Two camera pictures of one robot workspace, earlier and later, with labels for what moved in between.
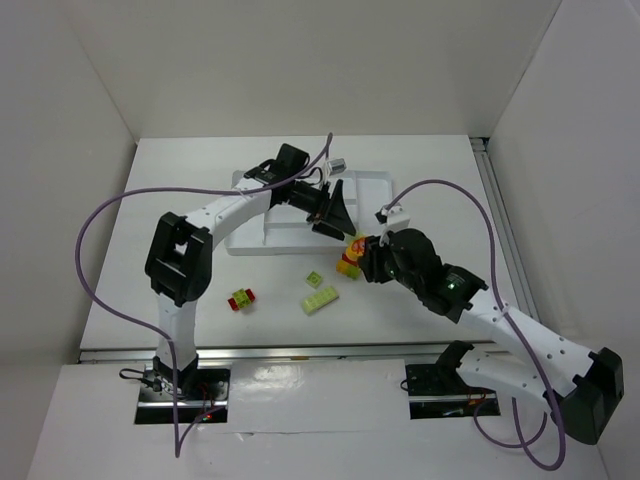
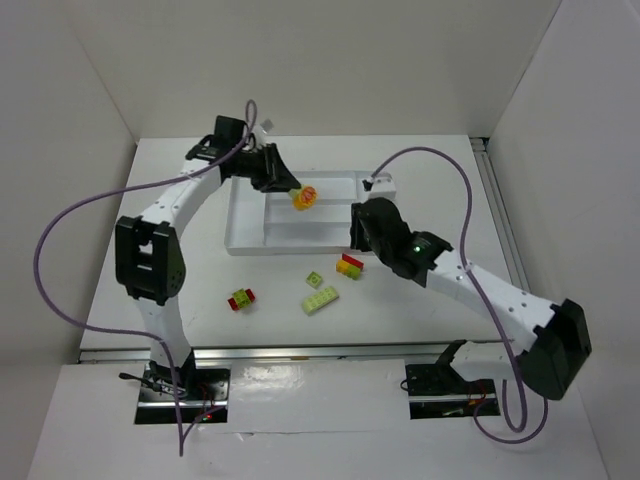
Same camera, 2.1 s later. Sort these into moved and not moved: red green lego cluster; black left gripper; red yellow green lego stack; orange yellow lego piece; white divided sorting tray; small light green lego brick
Moved: orange yellow lego piece; black left gripper
Not moved: white divided sorting tray; red green lego cluster; small light green lego brick; red yellow green lego stack
